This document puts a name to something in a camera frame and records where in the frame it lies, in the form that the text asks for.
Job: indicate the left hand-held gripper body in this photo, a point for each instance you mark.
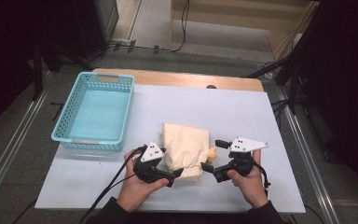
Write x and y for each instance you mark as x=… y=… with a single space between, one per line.
x=151 y=152

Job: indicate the light blue plastic basket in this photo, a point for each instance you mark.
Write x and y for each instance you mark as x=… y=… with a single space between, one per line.
x=99 y=115

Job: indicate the person's right hand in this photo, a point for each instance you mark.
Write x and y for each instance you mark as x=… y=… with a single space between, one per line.
x=251 y=189

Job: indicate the person's left hand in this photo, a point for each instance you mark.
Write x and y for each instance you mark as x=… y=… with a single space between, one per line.
x=133 y=193

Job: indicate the white table mat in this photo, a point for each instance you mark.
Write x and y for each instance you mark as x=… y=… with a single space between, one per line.
x=254 y=124

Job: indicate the black metal stand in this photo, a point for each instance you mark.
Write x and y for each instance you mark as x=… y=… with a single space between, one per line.
x=293 y=93
x=38 y=74

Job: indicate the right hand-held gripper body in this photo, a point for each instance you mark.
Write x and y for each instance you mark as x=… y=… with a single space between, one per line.
x=245 y=144

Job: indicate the dark curtain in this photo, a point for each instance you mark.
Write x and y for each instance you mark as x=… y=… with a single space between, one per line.
x=6 y=46
x=348 y=77

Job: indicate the metal floor rail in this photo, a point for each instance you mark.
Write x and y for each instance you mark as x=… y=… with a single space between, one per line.
x=12 y=147
x=300 y=140

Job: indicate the cream garment with orange print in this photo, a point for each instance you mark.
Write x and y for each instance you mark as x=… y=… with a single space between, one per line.
x=186 y=146

